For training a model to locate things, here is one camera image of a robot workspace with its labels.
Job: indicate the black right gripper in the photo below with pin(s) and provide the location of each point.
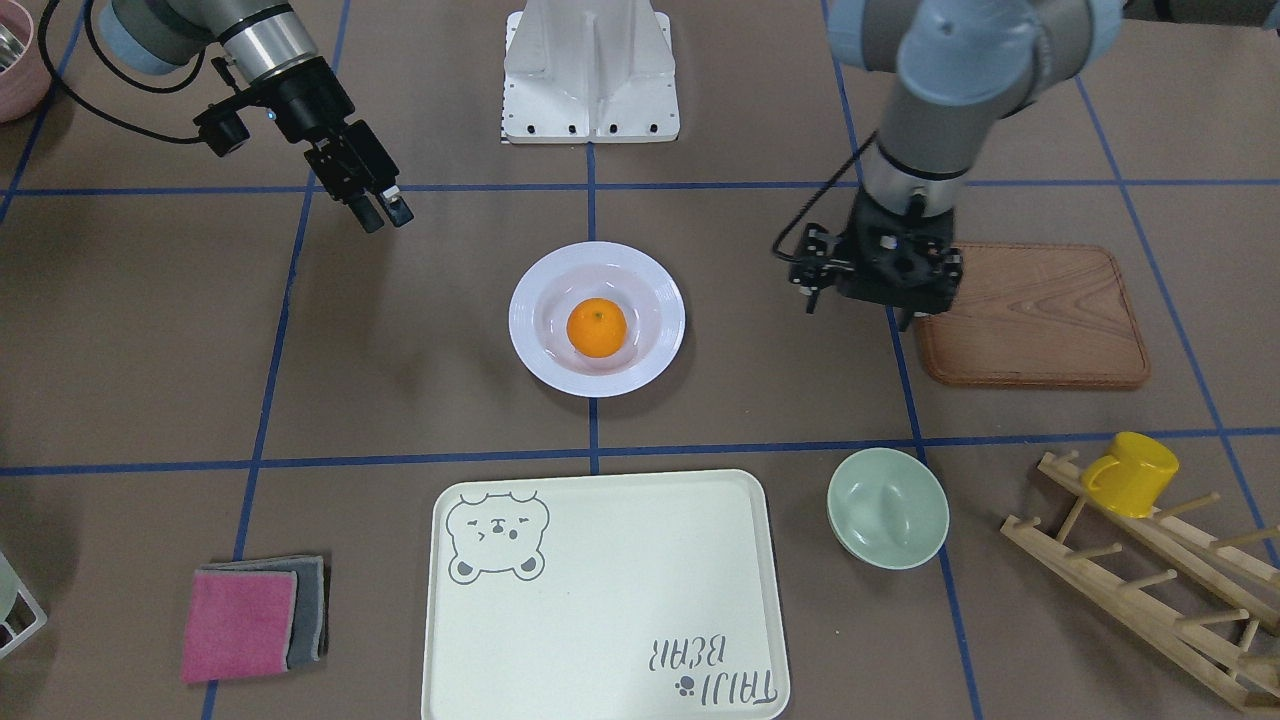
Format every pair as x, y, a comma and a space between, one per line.
306, 102

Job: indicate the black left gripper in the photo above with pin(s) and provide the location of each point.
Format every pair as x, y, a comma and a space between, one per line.
812, 266

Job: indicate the orange fruit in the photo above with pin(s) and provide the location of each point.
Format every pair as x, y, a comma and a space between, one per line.
597, 328

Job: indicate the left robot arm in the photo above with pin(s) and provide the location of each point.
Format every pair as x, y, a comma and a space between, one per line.
958, 68

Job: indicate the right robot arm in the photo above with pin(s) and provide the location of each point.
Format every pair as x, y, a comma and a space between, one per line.
271, 62

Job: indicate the wooden grain tray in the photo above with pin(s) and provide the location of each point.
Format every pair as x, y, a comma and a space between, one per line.
1037, 315

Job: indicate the cream bear tray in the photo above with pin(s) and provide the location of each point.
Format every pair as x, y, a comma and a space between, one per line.
631, 596

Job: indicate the green ceramic bowl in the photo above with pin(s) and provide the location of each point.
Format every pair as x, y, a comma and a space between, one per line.
888, 509

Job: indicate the white round plate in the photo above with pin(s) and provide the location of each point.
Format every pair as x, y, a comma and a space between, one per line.
546, 295

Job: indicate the yellow cup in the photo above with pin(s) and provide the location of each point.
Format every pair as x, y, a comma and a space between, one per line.
1131, 475

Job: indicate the pink bowl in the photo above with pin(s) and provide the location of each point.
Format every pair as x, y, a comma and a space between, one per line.
25, 81

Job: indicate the grey folded cloth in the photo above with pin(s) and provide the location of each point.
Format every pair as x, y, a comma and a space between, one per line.
309, 622

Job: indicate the pink folded cloth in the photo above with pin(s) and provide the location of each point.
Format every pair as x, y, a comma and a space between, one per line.
239, 625

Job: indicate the wooden peg rack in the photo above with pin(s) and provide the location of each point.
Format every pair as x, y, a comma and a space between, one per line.
1205, 603

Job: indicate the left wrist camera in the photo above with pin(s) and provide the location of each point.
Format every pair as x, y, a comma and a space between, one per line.
809, 267

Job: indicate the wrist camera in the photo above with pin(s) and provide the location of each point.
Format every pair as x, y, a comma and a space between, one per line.
221, 127
809, 267

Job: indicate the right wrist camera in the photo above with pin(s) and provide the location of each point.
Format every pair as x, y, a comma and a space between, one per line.
221, 127

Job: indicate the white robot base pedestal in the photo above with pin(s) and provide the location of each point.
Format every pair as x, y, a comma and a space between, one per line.
589, 72

